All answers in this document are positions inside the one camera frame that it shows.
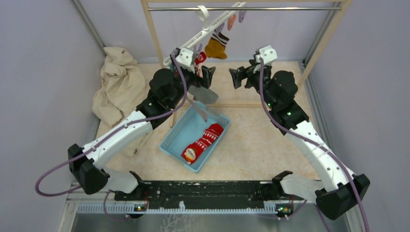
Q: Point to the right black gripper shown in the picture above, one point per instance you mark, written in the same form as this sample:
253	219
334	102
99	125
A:
239	74

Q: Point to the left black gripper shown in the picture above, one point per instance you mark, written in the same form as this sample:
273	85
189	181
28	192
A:
204	81

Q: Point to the purple clothes clip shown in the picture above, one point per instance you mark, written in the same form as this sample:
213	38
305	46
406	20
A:
241	16
197	49
218	30

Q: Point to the mustard yellow sock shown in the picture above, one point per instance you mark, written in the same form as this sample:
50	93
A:
216	46

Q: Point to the white plastic clip hanger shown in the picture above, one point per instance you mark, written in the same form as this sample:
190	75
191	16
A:
209	26

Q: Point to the red Santa Christmas sock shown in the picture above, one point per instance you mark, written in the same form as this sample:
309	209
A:
193	151

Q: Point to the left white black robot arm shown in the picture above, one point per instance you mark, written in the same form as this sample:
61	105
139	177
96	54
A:
166	91

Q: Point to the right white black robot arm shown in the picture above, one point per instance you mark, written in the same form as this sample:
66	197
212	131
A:
339	189

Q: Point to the salmon clothes clip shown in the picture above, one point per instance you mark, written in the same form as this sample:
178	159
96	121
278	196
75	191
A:
231	22

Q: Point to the red white striped sock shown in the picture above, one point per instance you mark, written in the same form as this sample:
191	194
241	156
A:
200	58

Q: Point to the grey striped-cuff sock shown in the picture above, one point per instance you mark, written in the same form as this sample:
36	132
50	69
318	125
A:
201	112

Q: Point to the blue plastic basket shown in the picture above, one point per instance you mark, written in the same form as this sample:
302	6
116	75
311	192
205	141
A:
189	129

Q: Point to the beige crumpled cloth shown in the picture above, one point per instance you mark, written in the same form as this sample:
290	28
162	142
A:
122	89

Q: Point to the metal rack rod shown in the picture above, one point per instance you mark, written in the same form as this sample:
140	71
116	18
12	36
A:
159	9

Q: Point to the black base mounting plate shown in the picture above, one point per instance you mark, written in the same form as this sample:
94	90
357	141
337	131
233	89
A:
203	195

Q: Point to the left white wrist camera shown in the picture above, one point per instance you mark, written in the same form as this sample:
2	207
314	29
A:
185	58

